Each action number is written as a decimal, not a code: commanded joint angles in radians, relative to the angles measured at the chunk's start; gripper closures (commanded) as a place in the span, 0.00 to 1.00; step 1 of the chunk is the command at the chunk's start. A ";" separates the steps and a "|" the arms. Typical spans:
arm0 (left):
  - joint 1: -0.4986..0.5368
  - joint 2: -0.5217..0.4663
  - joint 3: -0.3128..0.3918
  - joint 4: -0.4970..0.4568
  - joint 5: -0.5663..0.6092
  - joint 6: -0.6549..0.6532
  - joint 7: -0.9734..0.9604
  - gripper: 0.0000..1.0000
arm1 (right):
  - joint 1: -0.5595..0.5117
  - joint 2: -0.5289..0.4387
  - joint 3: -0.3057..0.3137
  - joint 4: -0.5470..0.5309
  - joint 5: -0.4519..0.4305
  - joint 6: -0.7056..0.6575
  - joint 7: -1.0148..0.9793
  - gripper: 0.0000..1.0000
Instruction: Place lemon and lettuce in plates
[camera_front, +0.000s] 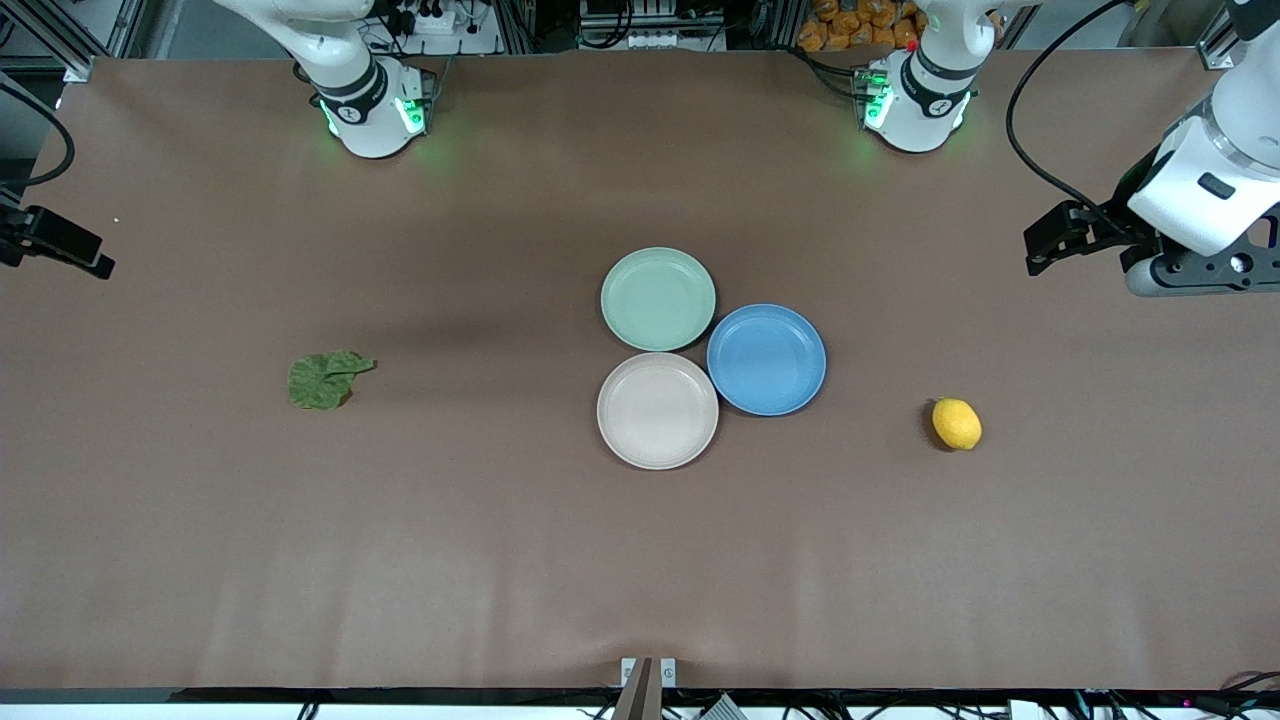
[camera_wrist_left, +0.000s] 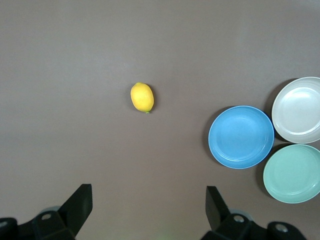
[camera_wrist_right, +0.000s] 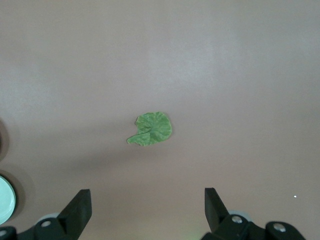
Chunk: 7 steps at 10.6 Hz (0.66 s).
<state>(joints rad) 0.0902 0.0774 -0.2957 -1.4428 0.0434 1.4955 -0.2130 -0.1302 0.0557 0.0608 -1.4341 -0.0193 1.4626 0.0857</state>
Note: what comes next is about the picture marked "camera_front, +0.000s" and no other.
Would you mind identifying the yellow lemon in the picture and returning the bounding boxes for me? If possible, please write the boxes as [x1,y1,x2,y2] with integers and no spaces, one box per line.
[931,397,984,453]

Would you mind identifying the green lettuce leaf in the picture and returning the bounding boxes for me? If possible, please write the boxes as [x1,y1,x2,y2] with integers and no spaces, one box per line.
[287,350,378,412]

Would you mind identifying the orange fruit pile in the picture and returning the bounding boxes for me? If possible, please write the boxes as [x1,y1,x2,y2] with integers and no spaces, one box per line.
[796,0,923,53]

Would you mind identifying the blue plate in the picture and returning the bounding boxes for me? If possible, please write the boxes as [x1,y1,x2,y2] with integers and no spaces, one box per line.
[706,304,828,418]

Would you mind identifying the light green plate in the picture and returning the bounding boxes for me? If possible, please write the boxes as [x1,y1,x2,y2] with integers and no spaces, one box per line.
[601,247,718,353]

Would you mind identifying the beige plate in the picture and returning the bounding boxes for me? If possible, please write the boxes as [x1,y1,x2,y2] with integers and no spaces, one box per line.
[596,352,720,471]

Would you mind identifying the metal equipment rack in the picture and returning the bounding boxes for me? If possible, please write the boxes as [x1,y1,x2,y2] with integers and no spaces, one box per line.
[577,0,728,53]

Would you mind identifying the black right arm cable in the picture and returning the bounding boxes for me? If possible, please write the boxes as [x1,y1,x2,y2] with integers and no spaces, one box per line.
[0,78,77,191]

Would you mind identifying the aluminium frame post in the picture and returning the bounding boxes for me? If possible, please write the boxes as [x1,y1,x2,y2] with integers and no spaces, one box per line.
[1195,0,1280,71]
[0,0,97,83]

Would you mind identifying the black base cable bundle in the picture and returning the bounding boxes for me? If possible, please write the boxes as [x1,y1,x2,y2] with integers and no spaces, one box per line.
[788,44,873,103]

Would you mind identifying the white metal bracket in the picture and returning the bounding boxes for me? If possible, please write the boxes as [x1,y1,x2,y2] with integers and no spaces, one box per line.
[620,657,678,690]

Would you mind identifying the brown camera mount post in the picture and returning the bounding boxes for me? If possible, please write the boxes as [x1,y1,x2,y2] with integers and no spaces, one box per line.
[611,657,654,720]

